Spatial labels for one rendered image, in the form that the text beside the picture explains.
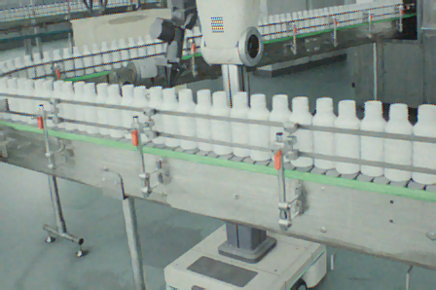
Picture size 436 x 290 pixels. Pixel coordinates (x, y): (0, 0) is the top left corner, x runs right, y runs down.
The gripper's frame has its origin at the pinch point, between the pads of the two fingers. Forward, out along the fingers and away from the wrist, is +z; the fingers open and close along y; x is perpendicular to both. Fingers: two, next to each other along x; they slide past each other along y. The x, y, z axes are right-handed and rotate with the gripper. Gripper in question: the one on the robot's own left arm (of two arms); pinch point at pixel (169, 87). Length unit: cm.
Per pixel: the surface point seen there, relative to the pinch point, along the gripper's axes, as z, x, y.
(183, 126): 12.3, -17.8, 21.9
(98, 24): -79, 221, -298
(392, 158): 14, -18, 80
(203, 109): 7.0, -18.3, 28.6
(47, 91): 6.1, -18.4, -41.5
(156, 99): 5.5, -17.9, 10.7
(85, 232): 88, 89, -132
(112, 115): 11.5, -17.9, -6.8
